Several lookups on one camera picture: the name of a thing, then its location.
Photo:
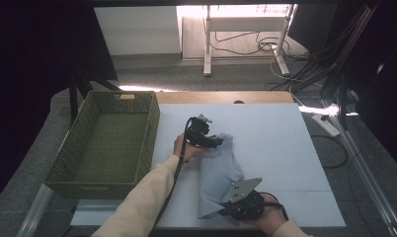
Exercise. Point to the person's left hand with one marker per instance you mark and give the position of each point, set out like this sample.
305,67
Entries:
183,149

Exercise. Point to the wooden table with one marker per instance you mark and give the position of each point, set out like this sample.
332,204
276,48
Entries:
219,97

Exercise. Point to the white power strip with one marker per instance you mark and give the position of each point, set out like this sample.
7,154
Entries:
325,125

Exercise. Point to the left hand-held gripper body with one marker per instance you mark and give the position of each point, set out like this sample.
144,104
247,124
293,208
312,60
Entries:
198,131

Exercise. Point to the black tripod stand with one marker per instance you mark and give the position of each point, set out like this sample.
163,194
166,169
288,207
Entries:
75,95

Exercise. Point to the light blue tank top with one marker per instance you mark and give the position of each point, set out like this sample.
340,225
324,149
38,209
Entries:
219,174

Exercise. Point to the white metal stand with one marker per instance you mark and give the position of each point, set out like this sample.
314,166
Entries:
246,23

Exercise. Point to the green woven basket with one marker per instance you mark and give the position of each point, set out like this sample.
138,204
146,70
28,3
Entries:
104,148

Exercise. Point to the long metal rail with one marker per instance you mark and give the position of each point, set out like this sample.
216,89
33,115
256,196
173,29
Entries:
367,184

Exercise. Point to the short metal rail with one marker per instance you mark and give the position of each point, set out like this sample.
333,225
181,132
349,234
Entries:
35,210

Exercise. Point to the white wall panel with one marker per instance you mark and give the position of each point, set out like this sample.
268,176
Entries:
137,29

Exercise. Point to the person's right hand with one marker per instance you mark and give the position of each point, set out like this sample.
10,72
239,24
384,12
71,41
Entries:
269,219

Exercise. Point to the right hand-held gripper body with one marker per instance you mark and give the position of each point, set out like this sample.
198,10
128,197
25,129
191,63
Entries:
246,200

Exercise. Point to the black upright stand post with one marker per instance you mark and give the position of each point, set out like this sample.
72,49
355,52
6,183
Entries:
343,102

